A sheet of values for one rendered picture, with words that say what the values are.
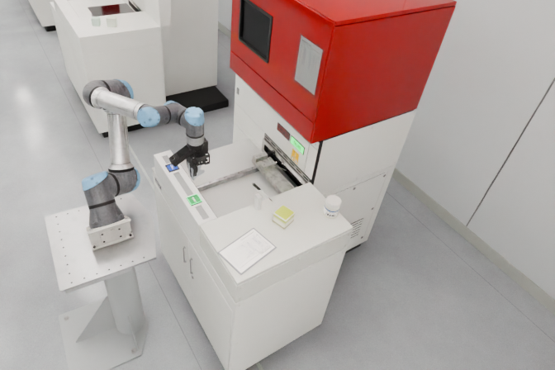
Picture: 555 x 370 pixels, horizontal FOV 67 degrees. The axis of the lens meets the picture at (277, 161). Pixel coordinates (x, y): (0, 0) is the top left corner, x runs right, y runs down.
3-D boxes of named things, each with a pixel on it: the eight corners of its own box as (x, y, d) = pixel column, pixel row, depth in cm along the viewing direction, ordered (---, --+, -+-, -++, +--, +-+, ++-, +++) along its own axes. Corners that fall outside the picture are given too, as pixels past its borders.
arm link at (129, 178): (101, 196, 199) (89, 79, 186) (127, 187, 211) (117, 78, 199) (118, 200, 193) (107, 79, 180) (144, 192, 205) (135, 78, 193)
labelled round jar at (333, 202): (331, 206, 203) (334, 192, 197) (340, 215, 199) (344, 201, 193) (320, 211, 200) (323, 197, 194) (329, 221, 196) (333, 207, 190)
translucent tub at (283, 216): (281, 213, 196) (282, 203, 192) (293, 222, 193) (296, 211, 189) (271, 222, 191) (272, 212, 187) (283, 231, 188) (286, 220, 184)
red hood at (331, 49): (327, 47, 281) (345, -48, 243) (417, 108, 232) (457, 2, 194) (228, 68, 245) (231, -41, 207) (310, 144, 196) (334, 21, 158)
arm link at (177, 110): (156, 100, 168) (175, 111, 164) (176, 98, 177) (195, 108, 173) (152, 118, 171) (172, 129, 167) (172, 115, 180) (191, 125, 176)
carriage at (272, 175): (263, 158, 244) (263, 154, 242) (299, 197, 222) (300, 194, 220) (251, 162, 240) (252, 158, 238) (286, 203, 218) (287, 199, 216)
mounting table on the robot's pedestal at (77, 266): (66, 308, 179) (59, 291, 170) (50, 234, 207) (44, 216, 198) (169, 270, 198) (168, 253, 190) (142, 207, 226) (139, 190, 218)
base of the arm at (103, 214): (92, 230, 180) (86, 207, 179) (87, 227, 193) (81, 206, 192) (128, 218, 188) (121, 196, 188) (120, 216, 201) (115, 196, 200)
